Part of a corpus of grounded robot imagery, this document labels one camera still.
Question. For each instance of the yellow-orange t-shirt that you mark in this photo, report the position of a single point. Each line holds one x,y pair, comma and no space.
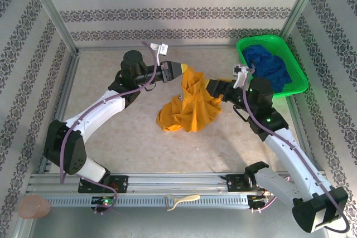
192,107

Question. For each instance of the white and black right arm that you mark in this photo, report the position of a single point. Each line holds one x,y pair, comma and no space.
301,171

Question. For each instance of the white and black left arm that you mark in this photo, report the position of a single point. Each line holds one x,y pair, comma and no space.
92,121

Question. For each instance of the blue cloth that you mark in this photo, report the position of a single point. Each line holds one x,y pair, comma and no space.
273,65

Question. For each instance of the green plastic basket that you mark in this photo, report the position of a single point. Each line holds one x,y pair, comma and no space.
293,62

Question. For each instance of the circuit board with green light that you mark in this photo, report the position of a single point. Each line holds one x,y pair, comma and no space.
259,199
103,200

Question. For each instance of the cream plastic hook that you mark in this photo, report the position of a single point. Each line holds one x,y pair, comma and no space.
184,199

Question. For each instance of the pink translucent cup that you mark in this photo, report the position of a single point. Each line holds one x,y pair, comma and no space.
34,207

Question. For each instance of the aluminium frame rail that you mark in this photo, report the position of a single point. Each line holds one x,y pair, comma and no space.
299,126
62,104
111,47

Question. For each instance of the aluminium frame post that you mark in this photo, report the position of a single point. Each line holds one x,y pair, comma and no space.
301,1
50,9

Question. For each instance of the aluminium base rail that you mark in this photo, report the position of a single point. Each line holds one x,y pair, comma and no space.
173,182

